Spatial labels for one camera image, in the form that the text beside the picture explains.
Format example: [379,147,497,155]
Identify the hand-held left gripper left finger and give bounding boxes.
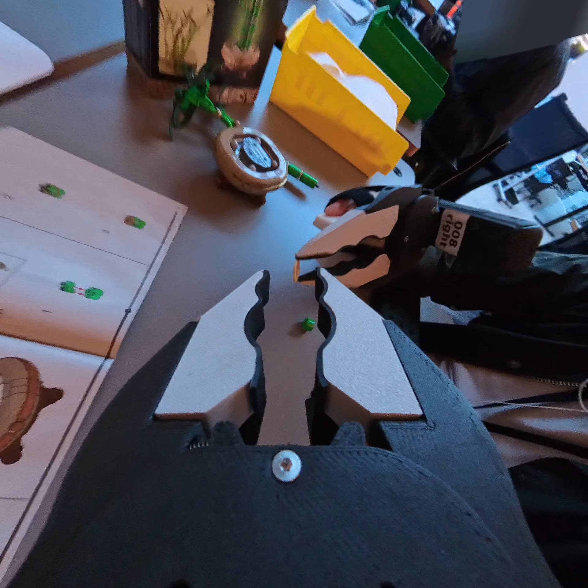
[154,269,271,445]

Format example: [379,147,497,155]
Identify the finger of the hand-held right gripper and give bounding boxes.
[294,254,392,289]
[295,205,399,260]

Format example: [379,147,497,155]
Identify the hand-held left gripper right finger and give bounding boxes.
[307,268,423,445]

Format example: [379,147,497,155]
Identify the person's right forearm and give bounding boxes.
[390,257,588,331]

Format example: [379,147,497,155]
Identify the grey desk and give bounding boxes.
[0,39,416,588]

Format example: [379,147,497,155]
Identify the thin green bamboo stalk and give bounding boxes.
[287,163,319,189]

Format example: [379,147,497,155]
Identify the wooden-edged side table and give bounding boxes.
[397,117,423,157]

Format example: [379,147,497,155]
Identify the dark chair back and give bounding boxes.
[494,94,588,177]

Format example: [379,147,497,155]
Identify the tan brick flower pot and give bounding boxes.
[214,126,289,205]

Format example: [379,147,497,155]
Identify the person's body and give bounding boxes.
[413,299,588,588]

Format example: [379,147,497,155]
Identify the green plastic bin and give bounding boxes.
[359,7,450,124]

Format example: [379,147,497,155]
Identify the open instruction booklet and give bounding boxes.
[0,126,188,566]

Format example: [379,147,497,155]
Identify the green toy bamboo leaves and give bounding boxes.
[169,64,237,138]

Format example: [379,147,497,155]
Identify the black bamboo toy set box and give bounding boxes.
[123,0,288,104]

